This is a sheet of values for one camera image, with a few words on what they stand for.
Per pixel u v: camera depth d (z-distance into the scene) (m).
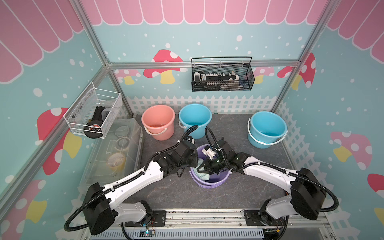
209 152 0.76
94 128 0.67
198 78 0.89
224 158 0.62
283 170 0.47
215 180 0.70
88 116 0.74
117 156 0.76
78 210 0.37
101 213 0.38
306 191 0.42
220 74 0.92
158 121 1.16
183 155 0.58
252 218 0.74
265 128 1.05
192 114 0.99
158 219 0.74
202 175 0.72
